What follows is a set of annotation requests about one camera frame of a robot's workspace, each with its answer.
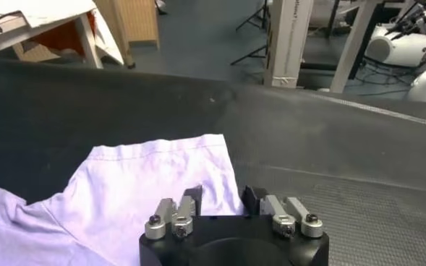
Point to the tall white cardboard box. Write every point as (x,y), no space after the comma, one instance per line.
(288,43)

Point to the lavender t-shirt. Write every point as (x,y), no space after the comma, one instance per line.
(133,188)

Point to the black tripod stand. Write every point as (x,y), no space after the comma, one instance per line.
(249,54)

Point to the bamboo folding screen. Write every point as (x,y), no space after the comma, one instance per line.
(136,18)

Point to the low white robot base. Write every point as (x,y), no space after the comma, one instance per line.
(400,47)

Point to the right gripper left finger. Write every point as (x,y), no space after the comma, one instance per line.
(183,213)

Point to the large black table cover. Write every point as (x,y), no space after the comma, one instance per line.
(306,144)

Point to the white folding table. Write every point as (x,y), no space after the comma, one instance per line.
(88,43)

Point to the white cloth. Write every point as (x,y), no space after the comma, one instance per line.
(53,11)

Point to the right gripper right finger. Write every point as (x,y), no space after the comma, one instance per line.
(281,217)

